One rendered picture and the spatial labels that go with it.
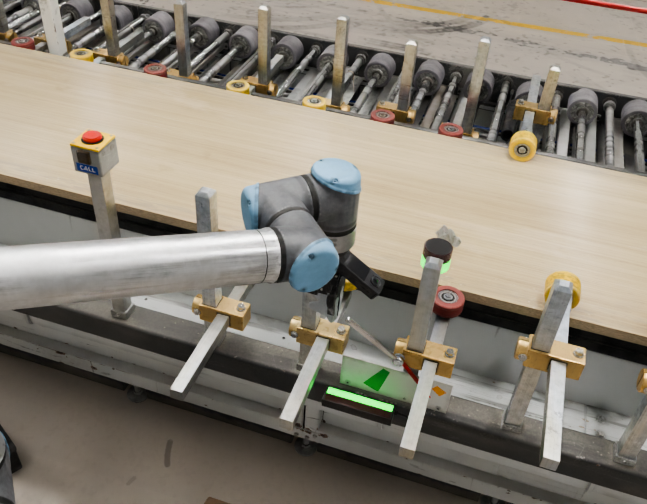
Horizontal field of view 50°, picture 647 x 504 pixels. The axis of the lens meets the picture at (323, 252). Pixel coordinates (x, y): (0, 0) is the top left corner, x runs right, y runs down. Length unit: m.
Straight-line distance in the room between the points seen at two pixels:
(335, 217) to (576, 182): 1.10
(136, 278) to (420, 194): 1.14
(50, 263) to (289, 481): 1.54
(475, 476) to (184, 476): 0.92
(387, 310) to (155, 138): 0.90
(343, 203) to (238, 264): 0.27
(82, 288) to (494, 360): 1.16
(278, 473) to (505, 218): 1.10
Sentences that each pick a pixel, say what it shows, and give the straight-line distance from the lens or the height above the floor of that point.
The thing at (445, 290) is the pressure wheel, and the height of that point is 0.90.
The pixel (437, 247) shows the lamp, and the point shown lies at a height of 1.12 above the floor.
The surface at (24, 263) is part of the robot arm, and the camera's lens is 0.97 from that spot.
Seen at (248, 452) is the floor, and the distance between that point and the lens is 2.42.
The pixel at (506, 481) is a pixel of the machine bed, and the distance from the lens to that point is 2.27.
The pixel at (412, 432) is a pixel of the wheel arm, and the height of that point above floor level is 0.86.
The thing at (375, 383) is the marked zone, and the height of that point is 0.74.
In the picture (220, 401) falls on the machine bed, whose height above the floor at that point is 0.16.
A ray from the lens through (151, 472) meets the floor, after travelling 2.41.
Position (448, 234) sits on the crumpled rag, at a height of 0.92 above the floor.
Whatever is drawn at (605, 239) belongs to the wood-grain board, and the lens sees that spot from 1.98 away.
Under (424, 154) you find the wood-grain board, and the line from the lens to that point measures 2.16.
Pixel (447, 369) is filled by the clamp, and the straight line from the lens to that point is 1.57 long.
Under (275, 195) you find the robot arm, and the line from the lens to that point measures 1.17.
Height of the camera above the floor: 2.00
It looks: 40 degrees down
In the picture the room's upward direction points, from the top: 4 degrees clockwise
